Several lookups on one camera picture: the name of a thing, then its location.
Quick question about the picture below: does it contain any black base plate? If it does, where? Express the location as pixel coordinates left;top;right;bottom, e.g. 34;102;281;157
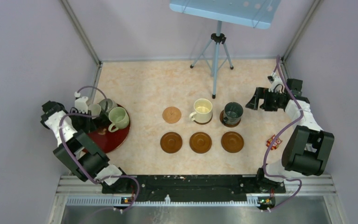
102;175;286;203

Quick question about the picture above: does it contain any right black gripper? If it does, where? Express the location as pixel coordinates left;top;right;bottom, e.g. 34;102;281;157
245;87;282;112

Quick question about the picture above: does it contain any cream mug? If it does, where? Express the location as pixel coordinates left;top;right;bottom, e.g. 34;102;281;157
188;98;213;123

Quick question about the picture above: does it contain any red round tray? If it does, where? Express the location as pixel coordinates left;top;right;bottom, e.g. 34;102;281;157
88;114;131;153

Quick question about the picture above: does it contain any dark grey cup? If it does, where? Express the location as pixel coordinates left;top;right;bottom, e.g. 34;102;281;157
222;102;243;126

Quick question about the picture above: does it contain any grey ribbed cup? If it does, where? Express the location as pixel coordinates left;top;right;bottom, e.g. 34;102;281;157
98;98;118;113

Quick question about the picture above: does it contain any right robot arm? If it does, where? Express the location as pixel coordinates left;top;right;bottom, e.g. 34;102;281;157
246;76;335;176

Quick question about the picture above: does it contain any light green mug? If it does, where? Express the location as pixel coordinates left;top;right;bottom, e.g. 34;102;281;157
108;107;130;133

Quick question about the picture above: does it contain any red owl figurine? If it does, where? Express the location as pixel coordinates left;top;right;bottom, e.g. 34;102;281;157
266;134;283;150

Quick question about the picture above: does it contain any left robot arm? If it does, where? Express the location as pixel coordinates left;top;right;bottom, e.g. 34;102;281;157
41;101;134;193

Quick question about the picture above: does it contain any blue music stand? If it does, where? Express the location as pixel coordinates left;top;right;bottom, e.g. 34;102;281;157
170;0;282;99

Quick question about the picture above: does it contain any light wooden coaster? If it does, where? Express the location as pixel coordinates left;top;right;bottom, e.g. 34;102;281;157
162;106;181;124

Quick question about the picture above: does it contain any dark wooden coaster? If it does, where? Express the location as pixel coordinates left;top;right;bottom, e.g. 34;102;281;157
160;132;183;154
219;110;242;128
189;132;212;154
221;132;244;153
194;117;213;125

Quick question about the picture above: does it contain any white cup dark inside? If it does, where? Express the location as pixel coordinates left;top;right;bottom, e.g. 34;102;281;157
88;104;102;119

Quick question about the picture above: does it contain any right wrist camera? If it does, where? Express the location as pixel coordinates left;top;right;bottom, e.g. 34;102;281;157
268;73;284;93

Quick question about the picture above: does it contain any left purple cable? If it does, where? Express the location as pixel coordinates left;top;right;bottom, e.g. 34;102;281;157
58;85;141;214

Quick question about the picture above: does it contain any aluminium frame rail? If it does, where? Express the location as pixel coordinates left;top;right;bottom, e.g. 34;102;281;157
48;175;349;224

